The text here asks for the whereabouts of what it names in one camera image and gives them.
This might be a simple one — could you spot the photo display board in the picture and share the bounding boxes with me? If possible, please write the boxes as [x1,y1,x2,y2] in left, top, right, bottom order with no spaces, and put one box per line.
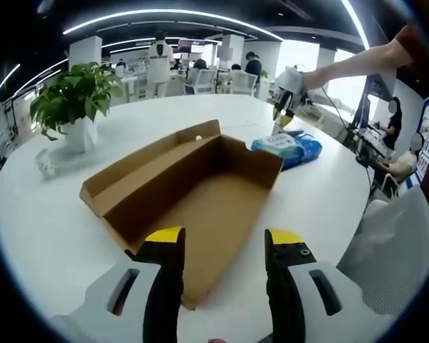
[407,92,429,187]

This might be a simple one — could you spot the white office chair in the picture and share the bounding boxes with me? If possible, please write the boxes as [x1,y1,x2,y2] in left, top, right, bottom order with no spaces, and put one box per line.
[191,69,219,94]
[230,71,258,96]

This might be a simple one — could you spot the dark wall screen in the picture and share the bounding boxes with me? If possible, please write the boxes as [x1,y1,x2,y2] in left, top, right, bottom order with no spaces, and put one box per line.
[366,73,398,101]

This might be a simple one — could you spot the white ceiling light strip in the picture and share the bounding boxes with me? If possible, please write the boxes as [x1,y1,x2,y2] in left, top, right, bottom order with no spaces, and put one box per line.
[341,0,370,49]
[61,9,282,39]

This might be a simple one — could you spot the small clear glass cup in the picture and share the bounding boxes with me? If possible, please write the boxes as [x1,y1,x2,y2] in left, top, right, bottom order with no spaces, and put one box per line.
[35,148,56,179]

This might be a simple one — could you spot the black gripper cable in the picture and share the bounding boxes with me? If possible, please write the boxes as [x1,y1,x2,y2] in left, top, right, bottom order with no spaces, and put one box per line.
[305,85,362,151]

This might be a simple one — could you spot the brown cardboard shoe box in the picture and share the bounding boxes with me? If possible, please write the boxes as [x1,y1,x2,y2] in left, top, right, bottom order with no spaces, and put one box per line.
[79,119,285,311]

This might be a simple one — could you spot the dark blue wet wipes pack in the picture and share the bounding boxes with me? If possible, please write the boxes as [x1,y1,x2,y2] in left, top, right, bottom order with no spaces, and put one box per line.
[280,134,325,171]

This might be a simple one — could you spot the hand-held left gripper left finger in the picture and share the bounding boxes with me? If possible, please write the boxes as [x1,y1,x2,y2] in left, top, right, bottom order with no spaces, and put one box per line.
[48,226,187,343]

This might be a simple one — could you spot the grey mesh office chair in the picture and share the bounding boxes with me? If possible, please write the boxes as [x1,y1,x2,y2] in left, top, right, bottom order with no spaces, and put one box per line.
[337,185,429,317]

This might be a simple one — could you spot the green plant in white pot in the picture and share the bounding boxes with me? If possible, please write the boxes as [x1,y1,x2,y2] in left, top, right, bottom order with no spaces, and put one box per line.
[29,61,124,154]

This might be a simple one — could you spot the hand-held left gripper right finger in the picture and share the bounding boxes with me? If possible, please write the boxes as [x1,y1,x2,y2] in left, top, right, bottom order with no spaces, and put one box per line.
[263,227,398,343]

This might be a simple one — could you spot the white blue wet wipes pack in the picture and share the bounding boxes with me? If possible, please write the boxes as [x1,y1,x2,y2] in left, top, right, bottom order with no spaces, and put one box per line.
[250,132,303,160]

